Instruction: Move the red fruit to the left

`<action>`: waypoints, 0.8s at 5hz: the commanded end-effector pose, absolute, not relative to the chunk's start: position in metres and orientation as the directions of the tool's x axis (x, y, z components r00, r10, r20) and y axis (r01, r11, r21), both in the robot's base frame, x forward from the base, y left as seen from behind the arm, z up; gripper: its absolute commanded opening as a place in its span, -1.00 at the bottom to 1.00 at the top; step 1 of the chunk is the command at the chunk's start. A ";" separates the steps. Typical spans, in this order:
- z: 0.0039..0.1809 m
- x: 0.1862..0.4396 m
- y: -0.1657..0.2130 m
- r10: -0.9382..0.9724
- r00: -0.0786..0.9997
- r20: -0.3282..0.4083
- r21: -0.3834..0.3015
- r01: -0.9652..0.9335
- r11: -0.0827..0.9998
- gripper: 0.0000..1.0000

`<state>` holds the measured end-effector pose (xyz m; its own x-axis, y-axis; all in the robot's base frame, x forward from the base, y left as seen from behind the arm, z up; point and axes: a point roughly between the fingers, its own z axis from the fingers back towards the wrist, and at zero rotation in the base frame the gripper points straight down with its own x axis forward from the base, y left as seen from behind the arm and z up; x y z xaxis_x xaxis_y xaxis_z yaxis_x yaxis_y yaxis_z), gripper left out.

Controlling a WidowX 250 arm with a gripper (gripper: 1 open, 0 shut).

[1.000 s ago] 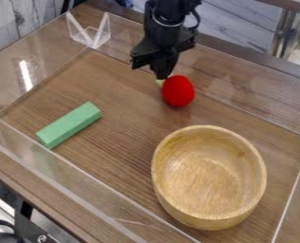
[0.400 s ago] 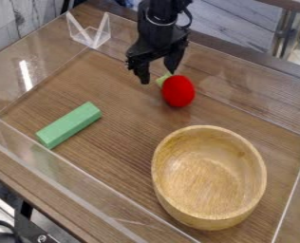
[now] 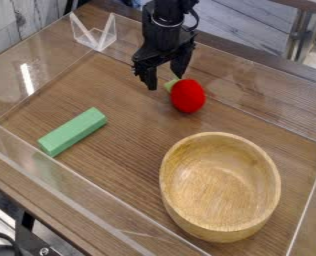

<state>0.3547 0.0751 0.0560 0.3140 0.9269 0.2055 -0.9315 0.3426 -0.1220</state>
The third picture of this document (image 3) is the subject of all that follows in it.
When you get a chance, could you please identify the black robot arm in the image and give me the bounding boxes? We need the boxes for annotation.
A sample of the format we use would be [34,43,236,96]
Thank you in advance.
[132,0,200,90]

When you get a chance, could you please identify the wooden bowl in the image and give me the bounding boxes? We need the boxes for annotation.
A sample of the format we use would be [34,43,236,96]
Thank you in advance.
[160,132,281,243]

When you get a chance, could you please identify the red plush strawberry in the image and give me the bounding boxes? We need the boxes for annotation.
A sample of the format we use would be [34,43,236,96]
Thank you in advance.
[165,79,206,114]

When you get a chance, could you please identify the clear acrylic tray wall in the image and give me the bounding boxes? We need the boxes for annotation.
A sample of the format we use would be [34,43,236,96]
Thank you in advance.
[0,126,210,256]

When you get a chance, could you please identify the black cable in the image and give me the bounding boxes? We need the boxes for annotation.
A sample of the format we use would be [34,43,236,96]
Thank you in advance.
[0,231,22,256]

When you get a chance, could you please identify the clear acrylic corner bracket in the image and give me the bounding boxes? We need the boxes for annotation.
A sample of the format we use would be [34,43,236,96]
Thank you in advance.
[69,13,117,52]

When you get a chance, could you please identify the black table leg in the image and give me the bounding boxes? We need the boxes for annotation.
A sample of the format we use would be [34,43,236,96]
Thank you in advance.
[15,211,62,256]

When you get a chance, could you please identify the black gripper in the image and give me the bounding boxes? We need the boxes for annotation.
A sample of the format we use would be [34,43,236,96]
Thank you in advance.
[133,31,196,90]

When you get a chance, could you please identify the green rectangular block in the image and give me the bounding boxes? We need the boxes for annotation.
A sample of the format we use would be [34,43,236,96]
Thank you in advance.
[38,107,107,157]

